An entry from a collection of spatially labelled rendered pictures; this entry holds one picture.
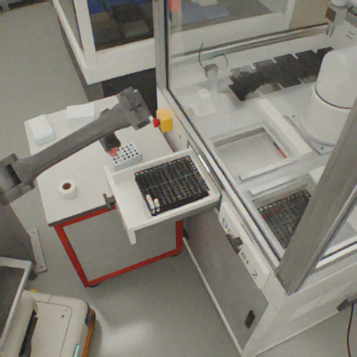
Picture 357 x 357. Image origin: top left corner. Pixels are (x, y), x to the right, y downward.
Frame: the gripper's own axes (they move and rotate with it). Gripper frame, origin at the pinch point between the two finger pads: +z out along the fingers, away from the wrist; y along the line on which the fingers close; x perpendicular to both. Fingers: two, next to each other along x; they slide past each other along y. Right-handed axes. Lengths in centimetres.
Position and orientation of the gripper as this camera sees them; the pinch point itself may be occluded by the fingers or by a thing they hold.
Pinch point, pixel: (111, 154)
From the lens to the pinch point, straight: 158.0
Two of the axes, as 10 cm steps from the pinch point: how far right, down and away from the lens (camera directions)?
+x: -8.6, 4.1, -2.9
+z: 0.1, 6.0, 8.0
